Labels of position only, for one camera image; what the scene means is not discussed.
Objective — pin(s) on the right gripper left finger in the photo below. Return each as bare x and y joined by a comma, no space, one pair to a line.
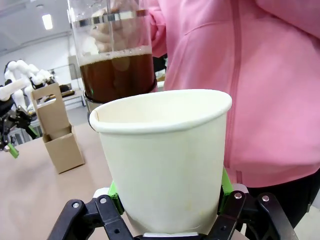
110,220

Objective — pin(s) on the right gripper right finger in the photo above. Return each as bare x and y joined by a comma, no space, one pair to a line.
250,215

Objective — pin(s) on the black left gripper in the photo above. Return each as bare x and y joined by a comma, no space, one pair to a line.
5,106

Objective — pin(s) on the tall white paper cup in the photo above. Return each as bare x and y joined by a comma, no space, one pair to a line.
162,162

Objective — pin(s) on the clear pitcher with brown drink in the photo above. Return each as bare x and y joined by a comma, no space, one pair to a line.
117,77

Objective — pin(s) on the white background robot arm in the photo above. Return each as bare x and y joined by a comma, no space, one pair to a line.
17,70
40,75

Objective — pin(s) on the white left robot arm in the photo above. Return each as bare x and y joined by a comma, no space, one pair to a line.
12,87

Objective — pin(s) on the person's right forearm pink sleeve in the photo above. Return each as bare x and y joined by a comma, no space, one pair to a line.
158,37

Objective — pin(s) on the brown cardboard cup carrier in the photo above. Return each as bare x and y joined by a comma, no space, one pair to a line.
62,155

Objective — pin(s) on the person's right hand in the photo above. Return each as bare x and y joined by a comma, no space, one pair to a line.
102,37

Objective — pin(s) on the black trousers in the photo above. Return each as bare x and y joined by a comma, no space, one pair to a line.
295,200

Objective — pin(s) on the background work table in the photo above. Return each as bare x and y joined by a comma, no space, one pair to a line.
75,96

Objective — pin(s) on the pink zip hoodie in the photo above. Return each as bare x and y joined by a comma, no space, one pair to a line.
262,100

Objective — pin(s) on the rectangular ceiling light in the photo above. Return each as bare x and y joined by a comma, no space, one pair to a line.
47,22

